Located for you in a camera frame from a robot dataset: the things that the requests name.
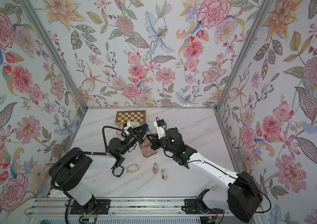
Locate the brown striped cloth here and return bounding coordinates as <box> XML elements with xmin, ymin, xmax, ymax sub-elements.
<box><xmin>139</xmin><ymin>137</ymin><xmax>157</xmax><ymax>158</ymax></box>

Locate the blue translucent wristwatch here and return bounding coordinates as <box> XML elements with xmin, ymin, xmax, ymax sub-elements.
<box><xmin>145</xmin><ymin>128</ymin><xmax>151</xmax><ymax>135</ymax></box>

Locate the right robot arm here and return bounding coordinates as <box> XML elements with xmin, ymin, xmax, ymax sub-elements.
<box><xmin>147</xmin><ymin>128</ymin><xmax>263</xmax><ymax>223</ymax></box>

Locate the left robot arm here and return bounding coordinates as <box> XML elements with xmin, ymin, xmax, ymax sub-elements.
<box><xmin>49</xmin><ymin>124</ymin><xmax>148</xmax><ymax>206</ymax></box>

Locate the wooden chessboard box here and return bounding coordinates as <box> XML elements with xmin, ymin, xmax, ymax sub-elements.
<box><xmin>115</xmin><ymin>110</ymin><xmax>146</xmax><ymax>125</ymax></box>

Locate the black band wristwatch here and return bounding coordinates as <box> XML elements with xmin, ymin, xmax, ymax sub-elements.
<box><xmin>112</xmin><ymin>166</ymin><xmax>125</xmax><ymax>178</ymax></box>

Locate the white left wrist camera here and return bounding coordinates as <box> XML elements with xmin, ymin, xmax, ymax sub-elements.
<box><xmin>123</xmin><ymin>121</ymin><xmax>140</xmax><ymax>130</ymax></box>

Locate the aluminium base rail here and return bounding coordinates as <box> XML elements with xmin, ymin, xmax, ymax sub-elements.
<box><xmin>24</xmin><ymin>197</ymin><xmax>242</xmax><ymax>224</ymax></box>

